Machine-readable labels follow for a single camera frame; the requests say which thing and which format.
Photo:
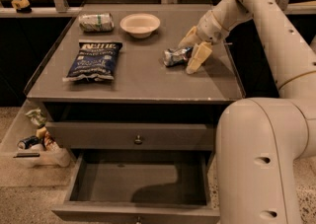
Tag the dark blue can in bin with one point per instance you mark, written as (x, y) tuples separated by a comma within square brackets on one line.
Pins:
[(28, 142)]

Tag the open grey middle drawer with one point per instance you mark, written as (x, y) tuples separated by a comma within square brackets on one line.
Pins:
[(138, 187)]

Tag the blue kettle chips bag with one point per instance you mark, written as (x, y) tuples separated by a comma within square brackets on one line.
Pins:
[(96, 60)]

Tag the white paper bowl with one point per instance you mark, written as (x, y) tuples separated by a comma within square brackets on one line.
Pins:
[(140, 25)]

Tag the green white wrapper in bin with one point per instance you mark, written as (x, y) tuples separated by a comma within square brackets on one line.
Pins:
[(36, 117)]

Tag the clear plastic bin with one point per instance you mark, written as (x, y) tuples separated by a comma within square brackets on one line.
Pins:
[(46, 153)]

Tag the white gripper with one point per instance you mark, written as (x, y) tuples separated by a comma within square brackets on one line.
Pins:
[(209, 30)]

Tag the small yellow black object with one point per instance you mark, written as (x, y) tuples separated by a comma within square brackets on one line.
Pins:
[(22, 6)]

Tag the silver blue redbull can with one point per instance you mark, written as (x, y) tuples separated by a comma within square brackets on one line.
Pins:
[(177, 56)]

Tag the grey drawer cabinet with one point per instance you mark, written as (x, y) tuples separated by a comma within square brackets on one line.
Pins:
[(144, 89)]

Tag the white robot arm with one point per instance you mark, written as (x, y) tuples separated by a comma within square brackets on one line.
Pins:
[(258, 139)]

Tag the grey upper drawer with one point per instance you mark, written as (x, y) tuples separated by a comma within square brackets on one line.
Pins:
[(133, 136)]

